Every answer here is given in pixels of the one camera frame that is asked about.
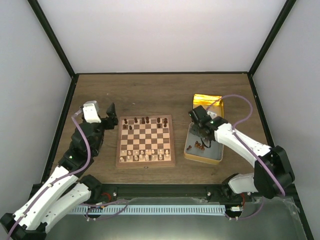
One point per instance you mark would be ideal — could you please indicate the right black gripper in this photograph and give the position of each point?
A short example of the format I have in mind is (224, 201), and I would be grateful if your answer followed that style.
(194, 130)

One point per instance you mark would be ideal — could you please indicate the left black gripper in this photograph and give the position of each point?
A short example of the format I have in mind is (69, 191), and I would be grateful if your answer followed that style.
(112, 114)

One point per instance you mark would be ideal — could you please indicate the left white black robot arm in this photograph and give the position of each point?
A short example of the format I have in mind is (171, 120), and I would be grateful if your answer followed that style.
(67, 187)

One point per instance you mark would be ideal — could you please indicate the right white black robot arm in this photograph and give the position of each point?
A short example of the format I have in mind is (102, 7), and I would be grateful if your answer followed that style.
(272, 169)

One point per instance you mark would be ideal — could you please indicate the wooden chess board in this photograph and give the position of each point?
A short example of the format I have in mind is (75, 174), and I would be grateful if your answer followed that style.
(145, 137)

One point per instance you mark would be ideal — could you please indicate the row of white chess pieces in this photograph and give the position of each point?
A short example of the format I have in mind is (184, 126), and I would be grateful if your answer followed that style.
(146, 155)

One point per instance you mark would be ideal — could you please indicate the gold tin box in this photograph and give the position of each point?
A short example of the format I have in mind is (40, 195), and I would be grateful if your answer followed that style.
(212, 154)

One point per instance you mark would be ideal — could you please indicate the gold tin lid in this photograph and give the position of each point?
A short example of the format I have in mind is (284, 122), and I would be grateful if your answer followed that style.
(213, 104)

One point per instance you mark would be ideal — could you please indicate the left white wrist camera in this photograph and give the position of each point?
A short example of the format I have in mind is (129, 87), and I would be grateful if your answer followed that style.
(90, 111)

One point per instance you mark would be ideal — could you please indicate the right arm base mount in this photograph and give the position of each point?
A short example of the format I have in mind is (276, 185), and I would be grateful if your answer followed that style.
(223, 194)

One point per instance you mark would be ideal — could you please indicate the black aluminium front rail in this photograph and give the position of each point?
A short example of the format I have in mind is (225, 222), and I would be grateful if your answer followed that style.
(131, 191)

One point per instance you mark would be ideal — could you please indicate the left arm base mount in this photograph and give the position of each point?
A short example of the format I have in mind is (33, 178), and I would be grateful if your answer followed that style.
(105, 193)

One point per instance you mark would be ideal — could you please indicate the light blue slotted cable duct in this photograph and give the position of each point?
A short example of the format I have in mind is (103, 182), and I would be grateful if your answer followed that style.
(205, 210)

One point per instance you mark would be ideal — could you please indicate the black enclosure frame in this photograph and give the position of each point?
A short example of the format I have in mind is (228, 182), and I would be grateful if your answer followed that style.
(39, 13)

